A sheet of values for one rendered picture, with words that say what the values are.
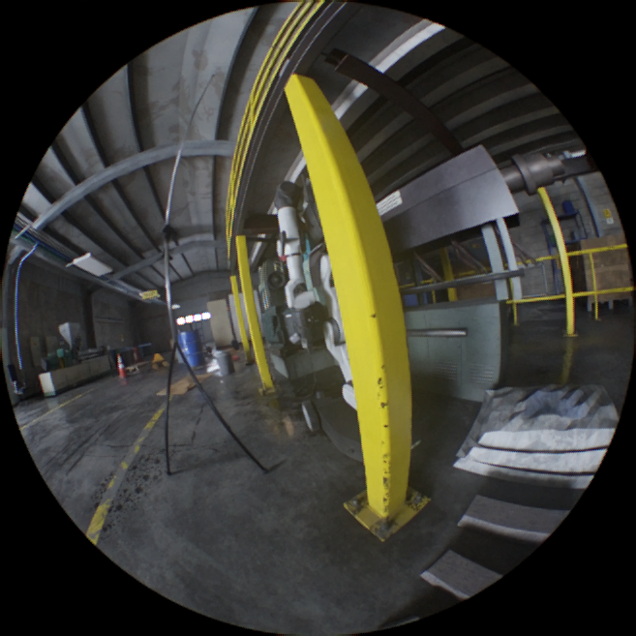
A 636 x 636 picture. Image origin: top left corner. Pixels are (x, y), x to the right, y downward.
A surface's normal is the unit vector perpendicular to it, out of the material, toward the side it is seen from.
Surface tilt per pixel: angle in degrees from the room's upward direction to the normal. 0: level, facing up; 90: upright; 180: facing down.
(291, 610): 0
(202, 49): 171
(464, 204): 90
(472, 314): 90
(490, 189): 90
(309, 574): 0
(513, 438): 65
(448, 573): 0
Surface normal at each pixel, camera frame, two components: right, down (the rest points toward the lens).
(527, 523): -0.19, -0.98
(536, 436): -0.80, -0.22
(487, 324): -0.87, 0.19
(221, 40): 0.06, 1.00
